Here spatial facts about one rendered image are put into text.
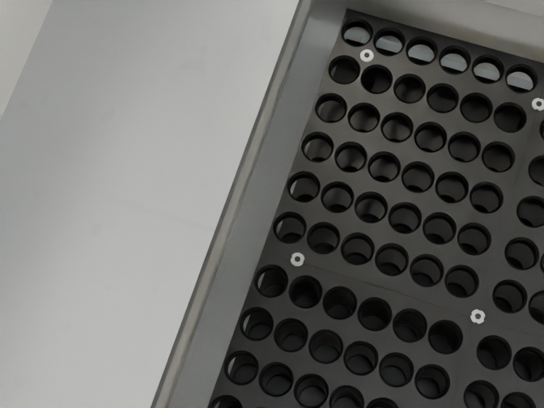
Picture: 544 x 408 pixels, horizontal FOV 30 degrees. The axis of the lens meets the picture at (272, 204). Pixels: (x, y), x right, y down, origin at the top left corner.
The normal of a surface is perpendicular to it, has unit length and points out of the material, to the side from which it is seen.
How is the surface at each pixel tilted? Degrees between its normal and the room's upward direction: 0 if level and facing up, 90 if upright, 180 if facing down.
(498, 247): 0
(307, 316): 0
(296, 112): 0
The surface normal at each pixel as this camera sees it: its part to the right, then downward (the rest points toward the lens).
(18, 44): 0.94, 0.29
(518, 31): -0.06, -0.29
